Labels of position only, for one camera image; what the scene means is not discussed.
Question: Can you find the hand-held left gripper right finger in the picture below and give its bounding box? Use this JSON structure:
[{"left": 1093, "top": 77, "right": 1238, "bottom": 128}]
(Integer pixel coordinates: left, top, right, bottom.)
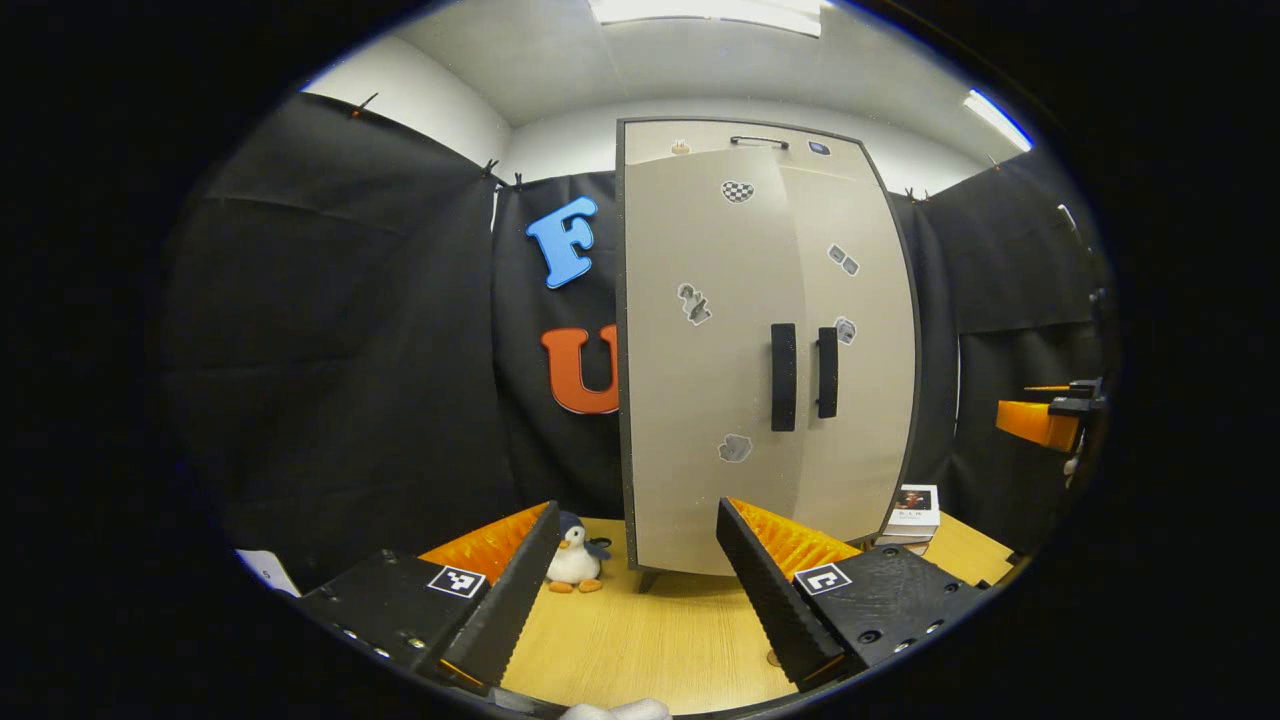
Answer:
[{"left": 715, "top": 496, "right": 988, "bottom": 694}]

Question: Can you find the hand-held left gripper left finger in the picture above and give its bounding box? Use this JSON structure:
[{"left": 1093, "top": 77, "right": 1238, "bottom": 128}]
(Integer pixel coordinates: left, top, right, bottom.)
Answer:
[{"left": 296, "top": 500, "right": 562, "bottom": 691}]

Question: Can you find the grey cabinet door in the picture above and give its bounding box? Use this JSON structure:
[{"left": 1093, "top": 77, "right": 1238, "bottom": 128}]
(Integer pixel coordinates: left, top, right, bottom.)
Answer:
[
  {"left": 624, "top": 148, "right": 801, "bottom": 578},
  {"left": 785, "top": 165, "right": 917, "bottom": 546}
]

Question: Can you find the grey cabinet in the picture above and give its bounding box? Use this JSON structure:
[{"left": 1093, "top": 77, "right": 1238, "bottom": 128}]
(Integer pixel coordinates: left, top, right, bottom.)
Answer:
[{"left": 614, "top": 117, "right": 923, "bottom": 594}]

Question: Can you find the plush penguin toy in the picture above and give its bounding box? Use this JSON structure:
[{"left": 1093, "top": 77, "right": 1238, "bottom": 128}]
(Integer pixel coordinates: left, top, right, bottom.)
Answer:
[{"left": 546, "top": 511, "right": 613, "bottom": 595}]

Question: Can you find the white cover book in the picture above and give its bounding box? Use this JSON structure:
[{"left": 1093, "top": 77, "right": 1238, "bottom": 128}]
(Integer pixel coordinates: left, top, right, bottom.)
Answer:
[{"left": 890, "top": 484, "right": 942, "bottom": 533}]

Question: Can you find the white printed card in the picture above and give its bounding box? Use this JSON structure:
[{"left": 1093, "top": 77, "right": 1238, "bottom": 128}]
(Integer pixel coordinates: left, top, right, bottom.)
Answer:
[{"left": 235, "top": 548, "right": 302, "bottom": 599}]

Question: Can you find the ceiling light panel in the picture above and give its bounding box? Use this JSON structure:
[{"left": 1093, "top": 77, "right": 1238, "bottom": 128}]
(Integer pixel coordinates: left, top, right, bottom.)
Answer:
[
  {"left": 588, "top": 0, "right": 826, "bottom": 39},
  {"left": 963, "top": 88, "right": 1034, "bottom": 153}
]

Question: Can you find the black backdrop cloth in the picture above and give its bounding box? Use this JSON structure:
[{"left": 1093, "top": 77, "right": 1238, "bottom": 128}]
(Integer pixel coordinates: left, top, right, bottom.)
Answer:
[{"left": 165, "top": 92, "right": 1116, "bottom": 591}]

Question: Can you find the black door handle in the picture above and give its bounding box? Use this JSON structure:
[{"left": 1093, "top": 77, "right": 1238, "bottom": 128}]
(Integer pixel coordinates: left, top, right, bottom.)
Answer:
[
  {"left": 770, "top": 322, "right": 798, "bottom": 433},
  {"left": 817, "top": 326, "right": 840, "bottom": 420}
]

